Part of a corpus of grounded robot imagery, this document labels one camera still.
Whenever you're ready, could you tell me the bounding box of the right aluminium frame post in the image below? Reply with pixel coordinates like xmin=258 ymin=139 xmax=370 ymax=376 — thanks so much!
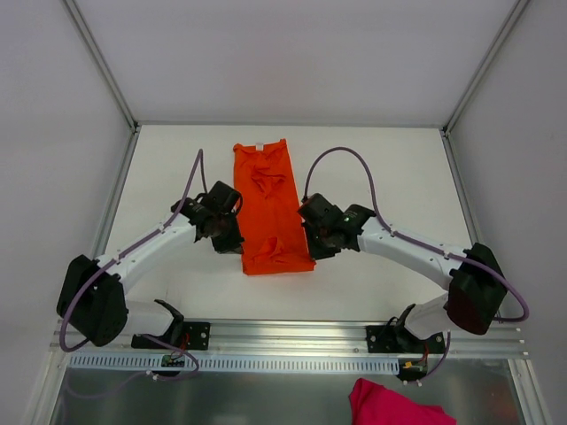
xmin=441 ymin=0 xmax=532 ymax=134

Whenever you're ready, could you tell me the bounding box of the aluminium frame post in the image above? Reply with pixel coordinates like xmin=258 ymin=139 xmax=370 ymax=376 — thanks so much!
xmin=441 ymin=0 xmax=532 ymax=134
xmin=61 ymin=0 xmax=142 ymax=133

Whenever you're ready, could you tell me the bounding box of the pink t-shirt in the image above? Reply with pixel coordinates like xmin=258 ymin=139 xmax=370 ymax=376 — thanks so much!
xmin=349 ymin=378 xmax=457 ymax=425

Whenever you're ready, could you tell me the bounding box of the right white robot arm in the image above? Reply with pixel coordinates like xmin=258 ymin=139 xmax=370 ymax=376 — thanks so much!
xmin=299 ymin=193 xmax=508 ymax=354

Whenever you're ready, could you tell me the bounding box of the left aluminium frame post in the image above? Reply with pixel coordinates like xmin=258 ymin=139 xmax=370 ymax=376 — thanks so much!
xmin=61 ymin=0 xmax=142 ymax=133

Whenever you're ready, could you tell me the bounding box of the aluminium mounting rail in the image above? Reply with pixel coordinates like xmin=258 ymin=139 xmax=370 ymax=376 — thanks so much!
xmin=48 ymin=316 xmax=531 ymax=355

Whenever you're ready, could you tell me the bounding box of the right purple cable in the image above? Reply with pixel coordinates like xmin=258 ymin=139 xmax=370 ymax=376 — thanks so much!
xmin=303 ymin=145 xmax=531 ymax=322

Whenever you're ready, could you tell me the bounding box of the orange t-shirt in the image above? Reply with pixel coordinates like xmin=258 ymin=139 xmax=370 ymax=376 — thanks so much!
xmin=233 ymin=139 xmax=315 ymax=275

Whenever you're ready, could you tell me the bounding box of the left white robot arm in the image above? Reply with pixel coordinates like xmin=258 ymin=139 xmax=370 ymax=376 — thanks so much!
xmin=56 ymin=182 xmax=244 ymax=352

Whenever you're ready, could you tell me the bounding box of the slotted white cable duct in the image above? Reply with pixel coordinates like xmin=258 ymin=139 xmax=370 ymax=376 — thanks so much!
xmin=68 ymin=352 xmax=400 ymax=375

